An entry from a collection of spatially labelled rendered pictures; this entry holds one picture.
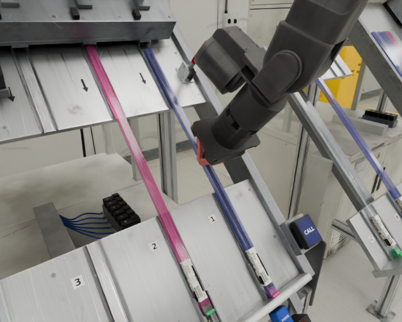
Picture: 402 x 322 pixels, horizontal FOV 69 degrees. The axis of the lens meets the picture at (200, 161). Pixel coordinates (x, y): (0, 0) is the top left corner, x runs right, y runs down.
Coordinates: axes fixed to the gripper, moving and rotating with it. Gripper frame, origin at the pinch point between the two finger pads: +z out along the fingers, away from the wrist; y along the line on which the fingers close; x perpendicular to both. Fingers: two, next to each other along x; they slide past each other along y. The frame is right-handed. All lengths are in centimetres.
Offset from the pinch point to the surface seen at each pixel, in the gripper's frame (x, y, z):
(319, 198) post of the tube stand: 16.6, -33.7, 11.1
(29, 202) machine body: -20, 27, 57
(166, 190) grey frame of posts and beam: -6.0, -9.5, 41.5
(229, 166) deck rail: 1.9, -7.8, 4.9
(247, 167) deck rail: 4.2, -7.9, 0.1
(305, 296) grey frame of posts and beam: 31.0, -11.2, 7.3
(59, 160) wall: -83, -2, 171
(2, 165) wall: -87, 32, 167
